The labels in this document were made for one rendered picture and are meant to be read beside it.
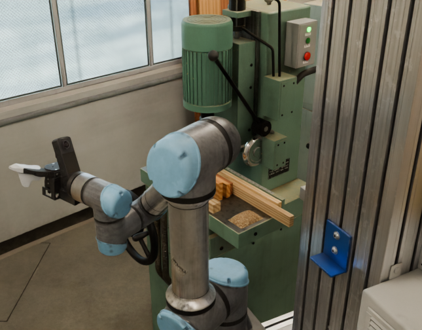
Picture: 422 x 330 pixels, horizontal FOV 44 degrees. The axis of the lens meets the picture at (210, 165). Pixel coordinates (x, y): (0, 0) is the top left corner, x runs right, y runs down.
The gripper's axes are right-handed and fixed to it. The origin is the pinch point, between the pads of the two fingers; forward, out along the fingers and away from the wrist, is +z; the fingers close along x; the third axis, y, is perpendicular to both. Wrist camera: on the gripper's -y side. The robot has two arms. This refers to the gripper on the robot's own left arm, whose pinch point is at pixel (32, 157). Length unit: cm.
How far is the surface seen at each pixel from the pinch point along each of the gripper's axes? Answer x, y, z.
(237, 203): 64, 25, -28
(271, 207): 63, 22, -41
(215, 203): 55, 23, -25
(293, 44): 89, -29, -28
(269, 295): 90, 75, -32
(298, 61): 90, -23, -31
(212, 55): 53, -27, -20
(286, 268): 98, 64, -34
